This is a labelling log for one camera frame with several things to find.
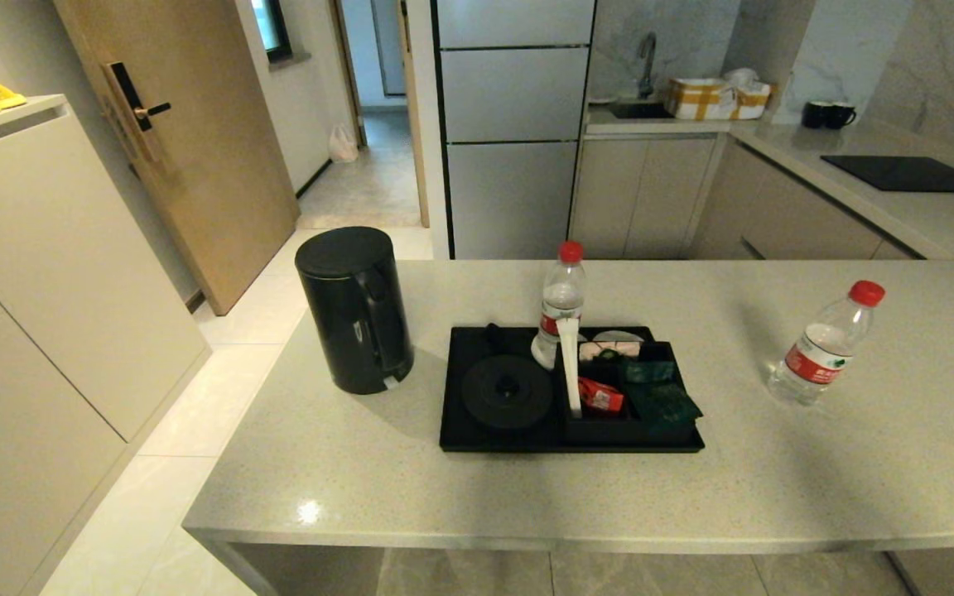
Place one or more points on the tall grey refrigerator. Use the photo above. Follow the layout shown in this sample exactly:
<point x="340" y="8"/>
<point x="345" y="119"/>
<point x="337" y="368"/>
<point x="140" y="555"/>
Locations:
<point x="510" y="124"/>

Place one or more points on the black mug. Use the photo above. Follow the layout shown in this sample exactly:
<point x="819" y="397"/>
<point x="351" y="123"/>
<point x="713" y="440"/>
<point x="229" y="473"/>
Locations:
<point x="813" y="114"/>
<point x="837" y="116"/>

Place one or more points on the beige storage cabinet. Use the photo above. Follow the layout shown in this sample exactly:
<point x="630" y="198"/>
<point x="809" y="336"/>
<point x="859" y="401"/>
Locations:
<point x="30" y="290"/>

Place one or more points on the white round coaster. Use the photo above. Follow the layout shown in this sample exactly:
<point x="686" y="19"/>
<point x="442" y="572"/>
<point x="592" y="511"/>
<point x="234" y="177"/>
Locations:
<point x="618" y="336"/>

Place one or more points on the dark framed window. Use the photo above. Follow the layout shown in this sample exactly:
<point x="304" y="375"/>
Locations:
<point x="272" y="29"/>

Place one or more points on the crumpled white bag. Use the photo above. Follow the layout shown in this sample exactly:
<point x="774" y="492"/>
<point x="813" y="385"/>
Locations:
<point x="742" y="78"/>

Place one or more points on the red snack packet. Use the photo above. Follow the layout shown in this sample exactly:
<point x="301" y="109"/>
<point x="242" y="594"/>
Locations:
<point x="601" y="397"/>

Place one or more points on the round black kettle base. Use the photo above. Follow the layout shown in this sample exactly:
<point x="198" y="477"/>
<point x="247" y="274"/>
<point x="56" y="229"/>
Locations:
<point x="493" y="406"/>

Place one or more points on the black compartment organizer box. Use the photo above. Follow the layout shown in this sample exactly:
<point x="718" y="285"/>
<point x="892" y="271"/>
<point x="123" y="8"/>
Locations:
<point x="601" y="429"/>

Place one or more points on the black induction cooktop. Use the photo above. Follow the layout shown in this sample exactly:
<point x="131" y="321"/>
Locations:
<point x="908" y="174"/>

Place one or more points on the pink white sachet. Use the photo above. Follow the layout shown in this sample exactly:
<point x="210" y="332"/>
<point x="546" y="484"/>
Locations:
<point x="597" y="351"/>

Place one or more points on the chrome kitchen faucet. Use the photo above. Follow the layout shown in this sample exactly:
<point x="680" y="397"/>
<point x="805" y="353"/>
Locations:
<point x="648" y="62"/>

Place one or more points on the beige kitchen base cabinets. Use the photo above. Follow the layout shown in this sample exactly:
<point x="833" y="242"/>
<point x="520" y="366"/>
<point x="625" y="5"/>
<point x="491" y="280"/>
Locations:
<point x="643" y="194"/>

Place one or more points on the steel kitchen sink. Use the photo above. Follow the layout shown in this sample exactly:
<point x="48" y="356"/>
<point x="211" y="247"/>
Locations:
<point x="641" y="109"/>

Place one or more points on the white plastic shopping bag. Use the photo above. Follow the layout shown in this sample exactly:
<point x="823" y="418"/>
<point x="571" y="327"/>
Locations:
<point x="343" y="145"/>

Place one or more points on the black rectangular serving tray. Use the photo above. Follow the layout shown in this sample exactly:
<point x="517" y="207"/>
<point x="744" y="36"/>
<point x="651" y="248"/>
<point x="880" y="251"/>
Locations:
<point x="460" y="434"/>

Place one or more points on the long white paper sachet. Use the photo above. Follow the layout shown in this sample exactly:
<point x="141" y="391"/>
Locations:
<point x="570" y="364"/>

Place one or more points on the teal plastic snack bag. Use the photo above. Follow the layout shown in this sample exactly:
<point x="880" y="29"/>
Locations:
<point x="647" y="370"/>

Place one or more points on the clear water bottle red cap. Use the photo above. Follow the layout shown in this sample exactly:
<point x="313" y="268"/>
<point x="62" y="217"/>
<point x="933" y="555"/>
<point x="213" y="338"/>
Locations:
<point x="561" y="302"/>
<point x="816" y="356"/>

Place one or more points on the black electric kettle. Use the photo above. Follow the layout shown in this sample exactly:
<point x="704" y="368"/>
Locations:
<point x="344" y="314"/>

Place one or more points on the cardboard box yellow tape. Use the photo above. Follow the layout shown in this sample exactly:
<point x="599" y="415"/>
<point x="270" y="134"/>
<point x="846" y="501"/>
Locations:
<point x="705" y="99"/>

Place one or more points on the light wooden door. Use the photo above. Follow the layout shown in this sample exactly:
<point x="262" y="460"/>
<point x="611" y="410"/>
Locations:
<point x="212" y="165"/>

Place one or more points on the dark green packet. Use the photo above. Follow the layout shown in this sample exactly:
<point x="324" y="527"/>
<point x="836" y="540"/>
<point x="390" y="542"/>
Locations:
<point x="663" y="406"/>

